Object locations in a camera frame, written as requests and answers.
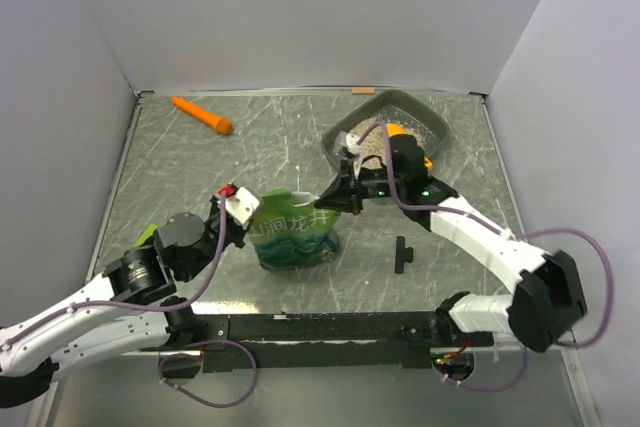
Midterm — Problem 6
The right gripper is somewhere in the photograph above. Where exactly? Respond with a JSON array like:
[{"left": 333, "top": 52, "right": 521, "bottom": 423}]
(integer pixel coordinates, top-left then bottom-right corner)
[{"left": 315, "top": 158, "right": 406, "bottom": 216}]

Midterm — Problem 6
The green litter bag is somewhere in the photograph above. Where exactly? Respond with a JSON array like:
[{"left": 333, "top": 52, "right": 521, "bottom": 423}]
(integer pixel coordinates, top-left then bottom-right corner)
[{"left": 248, "top": 188, "right": 341, "bottom": 271}]

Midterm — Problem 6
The yellow plastic scoop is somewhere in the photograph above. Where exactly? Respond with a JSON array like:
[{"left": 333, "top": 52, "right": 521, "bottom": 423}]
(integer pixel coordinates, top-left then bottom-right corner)
[{"left": 386, "top": 123, "right": 433, "bottom": 170}]

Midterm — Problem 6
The grey litter box tray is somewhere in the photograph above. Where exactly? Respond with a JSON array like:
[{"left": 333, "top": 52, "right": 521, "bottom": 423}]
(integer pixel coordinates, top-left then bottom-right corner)
[{"left": 321, "top": 90, "right": 450, "bottom": 170}]

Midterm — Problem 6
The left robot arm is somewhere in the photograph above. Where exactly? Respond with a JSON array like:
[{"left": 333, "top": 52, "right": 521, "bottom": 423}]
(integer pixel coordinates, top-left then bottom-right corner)
[{"left": 1, "top": 187, "right": 262, "bottom": 408}]

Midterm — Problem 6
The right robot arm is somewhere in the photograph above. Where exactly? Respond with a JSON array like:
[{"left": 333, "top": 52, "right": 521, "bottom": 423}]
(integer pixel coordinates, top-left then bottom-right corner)
[{"left": 315, "top": 132, "right": 587, "bottom": 353}]

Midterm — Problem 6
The litter granules pile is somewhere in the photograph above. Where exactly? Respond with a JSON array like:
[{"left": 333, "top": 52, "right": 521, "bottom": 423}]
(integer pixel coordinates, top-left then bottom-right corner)
[{"left": 349, "top": 114, "right": 430, "bottom": 169}]

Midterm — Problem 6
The green rectangular block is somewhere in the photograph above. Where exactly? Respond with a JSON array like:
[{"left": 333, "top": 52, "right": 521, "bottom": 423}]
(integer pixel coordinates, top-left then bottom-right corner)
[{"left": 134, "top": 223, "right": 158, "bottom": 247}]

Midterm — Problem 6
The black T-shaped part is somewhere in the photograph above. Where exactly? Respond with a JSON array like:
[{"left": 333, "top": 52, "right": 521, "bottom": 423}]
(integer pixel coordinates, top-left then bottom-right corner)
[{"left": 394, "top": 236, "right": 414, "bottom": 275}]

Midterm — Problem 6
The brown tape piece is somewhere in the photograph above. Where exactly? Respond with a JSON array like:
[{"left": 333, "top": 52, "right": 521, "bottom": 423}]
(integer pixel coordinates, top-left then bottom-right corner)
[{"left": 351, "top": 87, "right": 375, "bottom": 95}]

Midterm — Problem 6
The orange carrot toy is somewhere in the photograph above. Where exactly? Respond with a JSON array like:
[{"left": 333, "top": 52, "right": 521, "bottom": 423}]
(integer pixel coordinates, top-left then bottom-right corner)
[{"left": 172, "top": 97, "right": 233, "bottom": 135}]

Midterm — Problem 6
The black base bar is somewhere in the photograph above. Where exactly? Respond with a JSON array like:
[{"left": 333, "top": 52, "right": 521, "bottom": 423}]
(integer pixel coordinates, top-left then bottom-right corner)
[{"left": 149, "top": 311, "right": 494, "bottom": 373}]

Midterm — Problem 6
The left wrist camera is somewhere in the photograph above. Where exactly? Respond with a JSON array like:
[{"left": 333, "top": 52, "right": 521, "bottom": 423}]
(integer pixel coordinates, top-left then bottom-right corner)
[{"left": 215, "top": 183, "right": 263, "bottom": 230}]

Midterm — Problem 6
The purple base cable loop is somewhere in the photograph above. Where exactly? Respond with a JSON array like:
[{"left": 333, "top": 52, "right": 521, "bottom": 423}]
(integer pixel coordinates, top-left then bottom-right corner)
[{"left": 157, "top": 339, "right": 259, "bottom": 407}]

